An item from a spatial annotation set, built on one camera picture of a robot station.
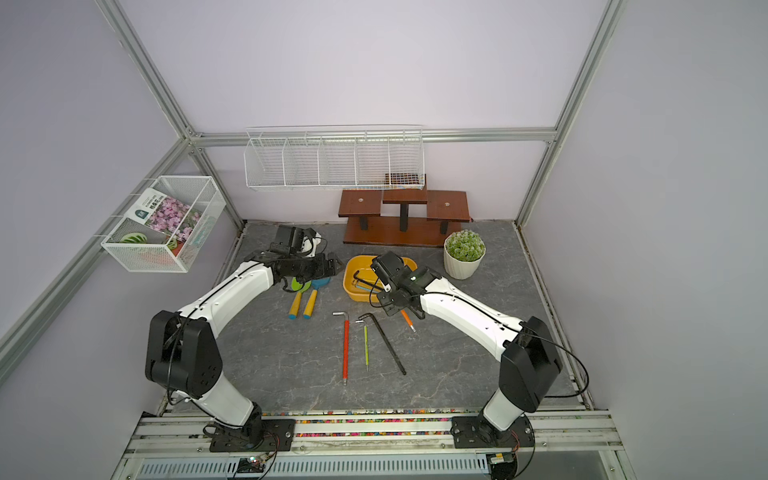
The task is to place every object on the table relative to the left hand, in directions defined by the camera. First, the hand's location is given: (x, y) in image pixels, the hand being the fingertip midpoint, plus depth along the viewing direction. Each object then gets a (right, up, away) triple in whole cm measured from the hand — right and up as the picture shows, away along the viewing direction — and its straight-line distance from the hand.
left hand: (334, 269), depth 88 cm
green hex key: (+10, -23, +1) cm, 25 cm away
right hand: (+18, -7, -4) cm, 19 cm away
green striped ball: (-44, +9, -17) cm, 48 cm away
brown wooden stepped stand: (+36, +20, +16) cm, 44 cm away
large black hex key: (+19, -26, -1) cm, 32 cm away
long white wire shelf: (-2, +37, +12) cm, 39 cm away
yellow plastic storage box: (+6, -6, +15) cm, 17 cm away
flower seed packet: (-40, +15, -13) cm, 44 cm away
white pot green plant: (+40, +5, +7) cm, 41 cm away
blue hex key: (+9, -8, +12) cm, 17 cm away
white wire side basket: (-39, +6, -15) cm, 42 cm away
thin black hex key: (+7, -5, +15) cm, 17 cm away
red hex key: (+3, -23, +1) cm, 23 cm away
